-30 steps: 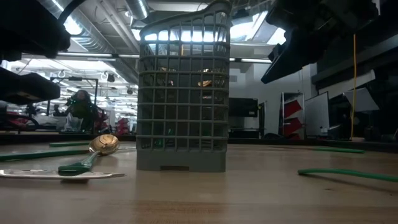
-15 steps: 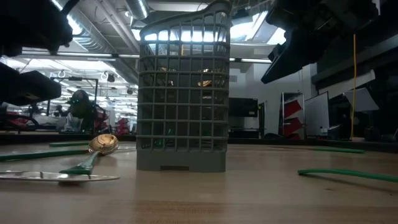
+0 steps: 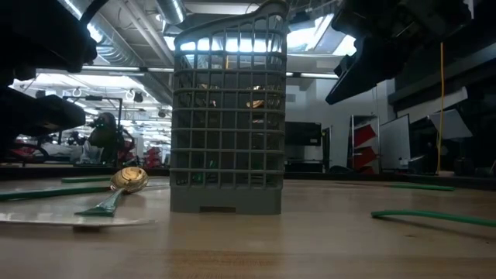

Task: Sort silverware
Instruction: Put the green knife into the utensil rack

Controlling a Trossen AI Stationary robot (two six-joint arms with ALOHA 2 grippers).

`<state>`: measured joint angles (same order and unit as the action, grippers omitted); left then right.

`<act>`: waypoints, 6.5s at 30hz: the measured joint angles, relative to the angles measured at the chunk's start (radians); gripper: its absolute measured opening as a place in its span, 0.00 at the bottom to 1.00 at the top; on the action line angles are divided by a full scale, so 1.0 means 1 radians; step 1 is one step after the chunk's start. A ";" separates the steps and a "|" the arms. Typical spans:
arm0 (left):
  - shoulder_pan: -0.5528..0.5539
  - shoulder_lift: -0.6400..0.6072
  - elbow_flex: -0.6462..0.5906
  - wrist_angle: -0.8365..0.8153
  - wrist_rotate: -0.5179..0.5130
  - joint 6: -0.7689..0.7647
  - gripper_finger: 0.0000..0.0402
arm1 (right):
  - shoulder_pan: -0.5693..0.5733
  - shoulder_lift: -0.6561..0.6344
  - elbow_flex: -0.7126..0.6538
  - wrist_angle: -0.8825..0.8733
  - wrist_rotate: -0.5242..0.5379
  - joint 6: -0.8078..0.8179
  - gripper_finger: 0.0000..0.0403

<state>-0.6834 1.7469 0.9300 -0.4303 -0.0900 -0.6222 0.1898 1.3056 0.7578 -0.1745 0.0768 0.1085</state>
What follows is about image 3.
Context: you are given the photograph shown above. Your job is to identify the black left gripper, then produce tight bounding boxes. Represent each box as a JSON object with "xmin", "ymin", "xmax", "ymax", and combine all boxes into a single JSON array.
[{"xmin": 0, "ymin": 88, "xmax": 87, "ymax": 160}]

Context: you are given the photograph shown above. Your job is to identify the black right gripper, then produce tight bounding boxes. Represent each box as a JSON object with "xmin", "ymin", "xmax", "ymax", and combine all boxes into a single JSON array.
[{"xmin": 325, "ymin": 0, "xmax": 412, "ymax": 105}]

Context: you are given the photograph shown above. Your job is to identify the grey plastic cutlery basket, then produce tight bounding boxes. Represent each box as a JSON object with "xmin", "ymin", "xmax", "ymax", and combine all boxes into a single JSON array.
[{"xmin": 169, "ymin": 0, "xmax": 290, "ymax": 215}]

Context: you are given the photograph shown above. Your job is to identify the rack with red bins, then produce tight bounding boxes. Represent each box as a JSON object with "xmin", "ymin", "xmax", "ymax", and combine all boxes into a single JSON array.
[{"xmin": 347, "ymin": 113, "xmax": 381, "ymax": 175}]

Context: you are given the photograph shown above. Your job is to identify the black robot arms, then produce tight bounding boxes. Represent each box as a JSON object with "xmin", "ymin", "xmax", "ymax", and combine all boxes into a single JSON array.
[{"xmin": 87, "ymin": 112, "xmax": 123, "ymax": 166}]

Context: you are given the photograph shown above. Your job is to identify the whiteboard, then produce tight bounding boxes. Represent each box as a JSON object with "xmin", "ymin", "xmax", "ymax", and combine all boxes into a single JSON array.
[{"xmin": 379, "ymin": 114, "xmax": 412, "ymax": 171}]

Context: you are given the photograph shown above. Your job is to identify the black monitor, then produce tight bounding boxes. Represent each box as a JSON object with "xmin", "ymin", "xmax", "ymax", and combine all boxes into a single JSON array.
[{"xmin": 284, "ymin": 122, "xmax": 323, "ymax": 147}]

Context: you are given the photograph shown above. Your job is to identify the white panel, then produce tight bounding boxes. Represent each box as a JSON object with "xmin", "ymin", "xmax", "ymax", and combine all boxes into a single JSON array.
[{"xmin": 427, "ymin": 108, "xmax": 474, "ymax": 140}]

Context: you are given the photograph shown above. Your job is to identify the yellow cable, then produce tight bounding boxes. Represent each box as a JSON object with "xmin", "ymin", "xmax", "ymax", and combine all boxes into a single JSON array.
[{"xmin": 436, "ymin": 41, "xmax": 446, "ymax": 174}]

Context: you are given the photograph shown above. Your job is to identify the silver ventilation duct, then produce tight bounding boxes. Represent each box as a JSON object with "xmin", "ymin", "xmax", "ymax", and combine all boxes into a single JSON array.
[
  {"xmin": 61, "ymin": 0, "xmax": 145, "ymax": 67},
  {"xmin": 154, "ymin": 0, "xmax": 188, "ymax": 26}
]

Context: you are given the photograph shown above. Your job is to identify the black table frame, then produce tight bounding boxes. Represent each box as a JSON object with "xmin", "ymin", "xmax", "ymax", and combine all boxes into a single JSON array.
[{"xmin": 0, "ymin": 164, "xmax": 496, "ymax": 191}]

